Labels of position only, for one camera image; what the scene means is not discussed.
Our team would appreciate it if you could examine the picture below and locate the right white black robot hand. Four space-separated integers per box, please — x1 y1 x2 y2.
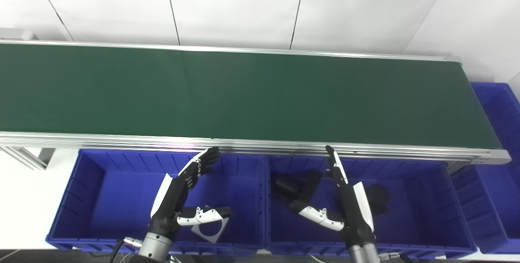
289 145 377 248

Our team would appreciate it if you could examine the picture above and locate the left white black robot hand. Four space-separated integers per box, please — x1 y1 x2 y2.
149 146 232 239

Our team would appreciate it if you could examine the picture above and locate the black cylinder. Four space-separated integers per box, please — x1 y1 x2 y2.
273 170 390 217

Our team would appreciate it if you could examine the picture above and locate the blue plastic bin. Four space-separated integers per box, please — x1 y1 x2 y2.
450 82 520 254
264 155 478 259
45 148 267 257

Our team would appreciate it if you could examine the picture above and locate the green conveyor belt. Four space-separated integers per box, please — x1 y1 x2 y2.
0 39 512 165

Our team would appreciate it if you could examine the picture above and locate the aluminium conveyor support leg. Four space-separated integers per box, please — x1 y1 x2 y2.
0 146 56 171

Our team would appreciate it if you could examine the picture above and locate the grey conveyor motor housing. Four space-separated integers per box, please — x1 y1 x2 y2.
0 28 39 41

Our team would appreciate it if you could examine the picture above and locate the grey plate with round hole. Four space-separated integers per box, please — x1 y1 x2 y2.
191 216 224 244

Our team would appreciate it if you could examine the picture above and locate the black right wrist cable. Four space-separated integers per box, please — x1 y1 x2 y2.
379 251 412 263

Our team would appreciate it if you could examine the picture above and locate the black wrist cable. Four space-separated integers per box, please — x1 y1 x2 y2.
110 237 143 263
379 251 412 263

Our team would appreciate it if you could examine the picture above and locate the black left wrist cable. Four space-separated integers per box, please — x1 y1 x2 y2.
110 237 143 263

